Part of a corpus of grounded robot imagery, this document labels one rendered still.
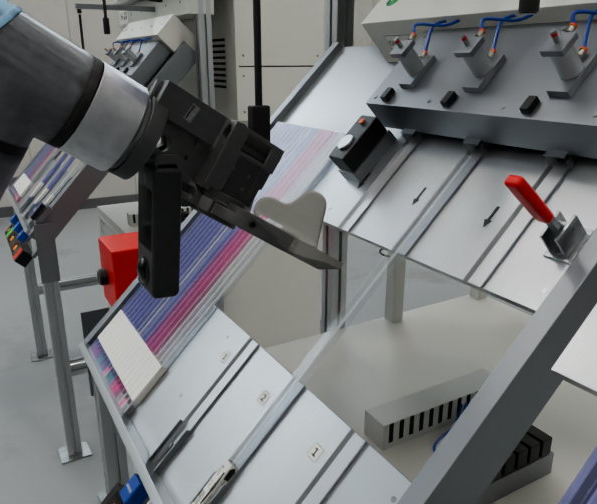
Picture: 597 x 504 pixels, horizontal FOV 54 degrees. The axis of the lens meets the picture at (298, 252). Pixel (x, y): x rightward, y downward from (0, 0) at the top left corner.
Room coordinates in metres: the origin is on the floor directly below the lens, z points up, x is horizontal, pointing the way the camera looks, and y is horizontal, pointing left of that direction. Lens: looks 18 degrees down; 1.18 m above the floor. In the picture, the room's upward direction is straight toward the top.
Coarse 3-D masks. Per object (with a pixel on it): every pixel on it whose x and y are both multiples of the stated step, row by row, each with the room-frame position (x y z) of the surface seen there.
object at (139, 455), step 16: (96, 368) 0.79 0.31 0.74; (96, 384) 0.76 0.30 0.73; (112, 400) 0.70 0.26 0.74; (112, 416) 0.67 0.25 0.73; (128, 416) 0.68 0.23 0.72; (128, 432) 0.63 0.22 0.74; (128, 448) 0.60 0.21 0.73; (144, 448) 0.61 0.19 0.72; (144, 464) 0.57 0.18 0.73; (144, 480) 0.54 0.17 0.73; (160, 480) 0.55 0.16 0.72; (160, 496) 0.51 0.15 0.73
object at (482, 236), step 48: (336, 96) 1.01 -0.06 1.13; (432, 144) 0.74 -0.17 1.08; (336, 192) 0.79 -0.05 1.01; (384, 192) 0.72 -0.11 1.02; (432, 192) 0.66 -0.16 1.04; (480, 192) 0.62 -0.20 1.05; (576, 192) 0.54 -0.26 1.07; (384, 240) 0.65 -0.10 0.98; (432, 240) 0.60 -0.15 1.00; (480, 240) 0.56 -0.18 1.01; (528, 240) 0.53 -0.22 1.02; (480, 288) 0.52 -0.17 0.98; (528, 288) 0.48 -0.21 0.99
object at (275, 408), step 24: (456, 168) 0.65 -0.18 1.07; (432, 216) 0.63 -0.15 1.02; (408, 240) 0.61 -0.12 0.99; (384, 264) 0.60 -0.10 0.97; (360, 288) 0.59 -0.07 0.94; (336, 336) 0.57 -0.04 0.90; (312, 360) 0.55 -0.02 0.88; (288, 384) 0.55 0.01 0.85; (264, 432) 0.52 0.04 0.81; (240, 456) 0.51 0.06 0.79
